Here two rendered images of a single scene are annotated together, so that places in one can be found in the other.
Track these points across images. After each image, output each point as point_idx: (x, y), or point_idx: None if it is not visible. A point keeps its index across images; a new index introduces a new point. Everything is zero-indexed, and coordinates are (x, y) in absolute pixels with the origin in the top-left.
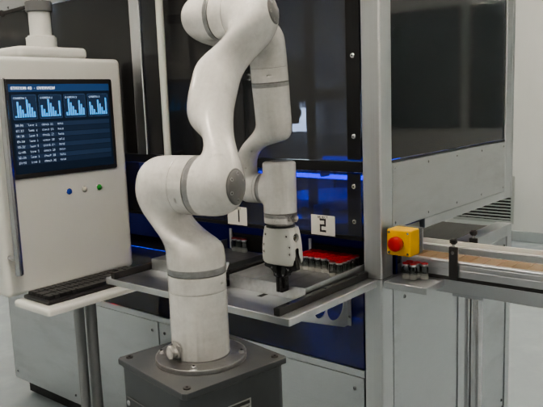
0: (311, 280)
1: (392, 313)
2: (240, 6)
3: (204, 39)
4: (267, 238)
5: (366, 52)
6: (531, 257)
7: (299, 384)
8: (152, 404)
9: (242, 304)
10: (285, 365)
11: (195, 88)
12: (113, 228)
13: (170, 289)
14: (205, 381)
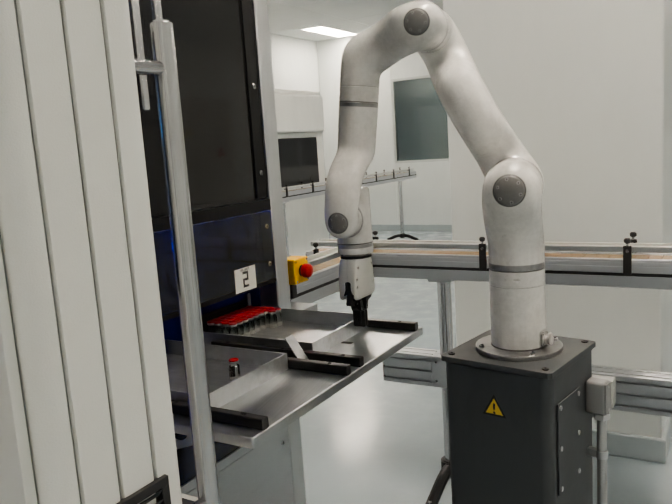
0: (291, 332)
1: None
2: (456, 27)
3: (429, 48)
4: (360, 271)
5: (265, 85)
6: (317, 260)
7: (236, 491)
8: (574, 382)
9: (381, 345)
10: (221, 481)
11: (491, 97)
12: None
13: (539, 282)
14: (565, 339)
